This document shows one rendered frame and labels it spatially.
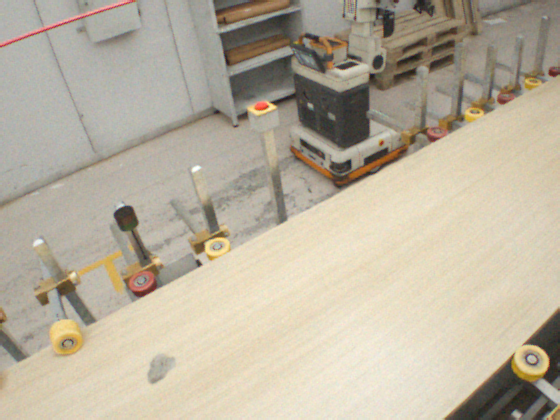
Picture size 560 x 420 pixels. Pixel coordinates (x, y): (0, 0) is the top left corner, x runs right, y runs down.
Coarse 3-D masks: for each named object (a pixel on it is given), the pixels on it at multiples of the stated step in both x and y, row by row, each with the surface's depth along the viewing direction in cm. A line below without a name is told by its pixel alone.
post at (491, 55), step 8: (488, 48) 186; (496, 48) 185; (488, 56) 188; (496, 56) 188; (488, 64) 190; (488, 72) 192; (488, 80) 194; (488, 88) 197; (488, 96) 199; (488, 112) 206
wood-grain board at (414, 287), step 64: (512, 128) 166; (384, 192) 144; (448, 192) 139; (512, 192) 135; (256, 256) 128; (320, 256) 125; (384, 256) 121; (448, 256) 118; (512, 256) 114; (128, 320) 115; (192, 320) 112; (256, 320) 110; (320, 320) 107; (384, 320) 105; (448, 320) 102; (512, 320) 98; (0, 384) 101; (64, 384) 100; (128, 384) 99; (192, 384) 97; (256, 384) 95; (320, 384) 93; (384, 384) 91; (448, 384) 89
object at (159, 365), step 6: (156, 354) 103; (162, 354) 104; (156, 360) 102; (162, 360) 103; (168, 360) 102; (174, 360) 103; (150, 366) 102; (156, 366) 100; (162, 366) 101; (168, 366) 101; (174, 366) 101; (150, 372) 100; (156, 372) 100; (162, 372) 99; (150, 378) 98; (156, 378) 99; (162, 378) 99
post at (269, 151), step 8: (264, 136) 137; (272, 136) 139; (264, 144) 140; (272, 144) 140; (264, 152) 143; (272, 152) 142; (264, 160) 145; (272, 160) 144; (272, 168) 145; (272, 176) 147; (280, 176) 149; (272, 184) 149; (280, 184) 151; (272, 192) 153; (280, 192) 153; (272, 200) 156; (280, 200) 155; (280, 208) 156; (280, 216) 158; (280, 224) 160
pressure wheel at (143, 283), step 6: (132, 276) 127; (138, 276) 127; (144, 276) 127; (150, 276) 126; (132, 282) 125; (138, 282) 125; (144, 282) 125; (150, 282) 124; (156, 282) 127; (132, 288) 123; (138, 288) 123; (144, 288) 123; (150, 288) 124; (156, 288) 127; (138, 294) 123; (144, 294) 124
